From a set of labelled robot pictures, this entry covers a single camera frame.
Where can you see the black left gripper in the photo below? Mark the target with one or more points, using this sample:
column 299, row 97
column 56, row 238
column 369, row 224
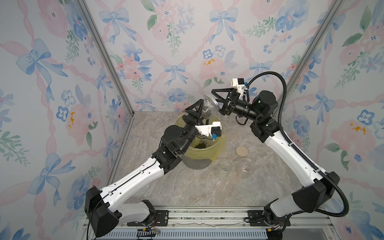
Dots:
column 194, row 117

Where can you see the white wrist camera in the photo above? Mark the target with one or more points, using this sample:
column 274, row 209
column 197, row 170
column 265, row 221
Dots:
column 240, row 86
column 213, row 130

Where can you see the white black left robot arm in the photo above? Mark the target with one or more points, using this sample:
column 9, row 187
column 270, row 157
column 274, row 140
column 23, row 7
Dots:
column 105, row 207

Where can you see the yellow plastic bin liner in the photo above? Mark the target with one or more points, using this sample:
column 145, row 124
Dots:
column 215, row 148

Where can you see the beige round jar lid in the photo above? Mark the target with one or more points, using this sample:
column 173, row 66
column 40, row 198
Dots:
column 242, row 151

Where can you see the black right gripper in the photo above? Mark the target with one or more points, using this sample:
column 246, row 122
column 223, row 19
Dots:
column 234, row 96

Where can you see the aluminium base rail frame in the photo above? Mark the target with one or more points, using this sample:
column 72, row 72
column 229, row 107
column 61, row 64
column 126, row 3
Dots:
column 224, row 223

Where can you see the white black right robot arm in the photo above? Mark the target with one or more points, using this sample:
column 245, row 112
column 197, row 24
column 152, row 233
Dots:
column 318, row 186

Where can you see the glass jar with tea leaves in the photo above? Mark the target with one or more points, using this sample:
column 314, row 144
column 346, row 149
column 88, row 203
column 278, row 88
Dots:
column 225, row 166

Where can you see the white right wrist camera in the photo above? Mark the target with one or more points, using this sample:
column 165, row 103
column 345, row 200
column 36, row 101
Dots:
column 240, row 86

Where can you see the grey mesh trash bin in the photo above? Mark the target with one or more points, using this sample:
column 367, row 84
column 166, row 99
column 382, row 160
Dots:
column 197, row 159

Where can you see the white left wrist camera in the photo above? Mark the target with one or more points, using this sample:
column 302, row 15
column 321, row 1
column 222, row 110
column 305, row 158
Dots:
column 213, row 130

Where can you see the translucent plastic container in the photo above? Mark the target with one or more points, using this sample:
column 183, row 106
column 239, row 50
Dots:
column 244, row 168

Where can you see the small jar with grey lid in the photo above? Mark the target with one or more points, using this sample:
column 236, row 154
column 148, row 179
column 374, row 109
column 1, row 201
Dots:
column 210, row 106

